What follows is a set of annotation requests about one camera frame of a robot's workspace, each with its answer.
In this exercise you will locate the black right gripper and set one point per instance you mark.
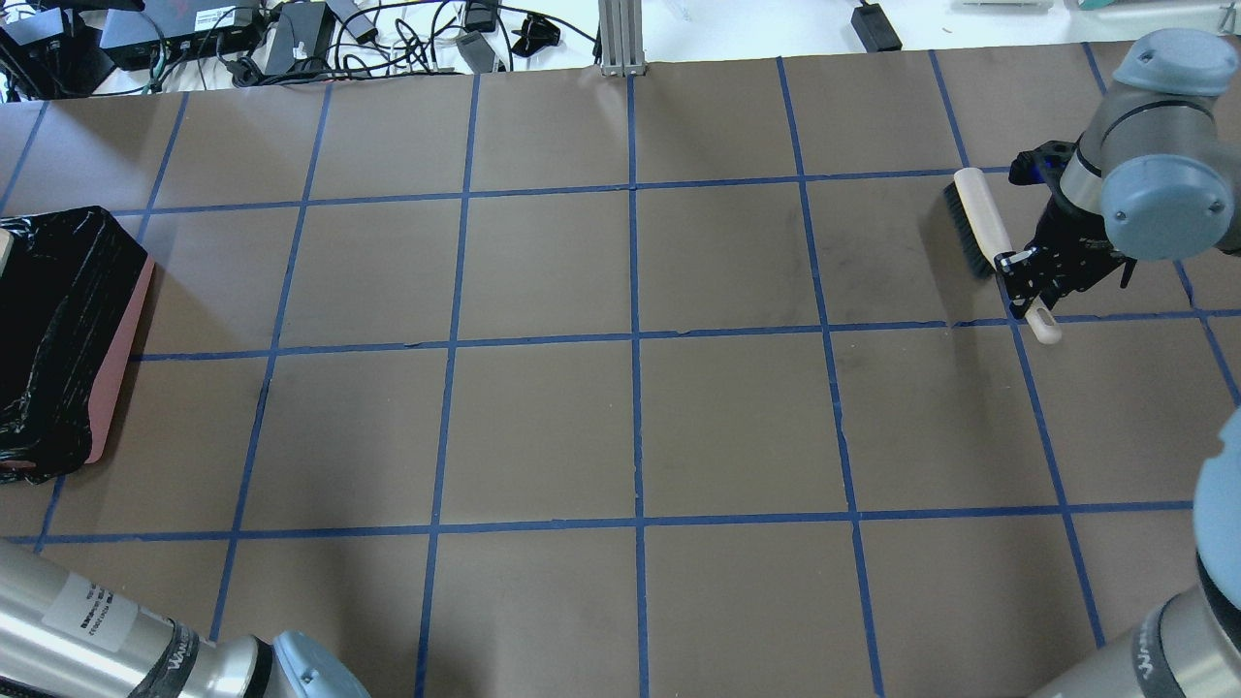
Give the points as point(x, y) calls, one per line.
point(1069, 237)

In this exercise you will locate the beige hand brush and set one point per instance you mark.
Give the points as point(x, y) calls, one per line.
point(989, 251)

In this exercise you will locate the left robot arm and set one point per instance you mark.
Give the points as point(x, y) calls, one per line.
point(63, 635)

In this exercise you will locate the pink bin with black bag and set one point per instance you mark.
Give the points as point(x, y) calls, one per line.
point(68, 278)

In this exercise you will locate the black power adapter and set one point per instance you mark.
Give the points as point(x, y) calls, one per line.
point(873, 28)

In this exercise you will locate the aluminium frame post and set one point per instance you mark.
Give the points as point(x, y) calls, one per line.
point(620, 39)

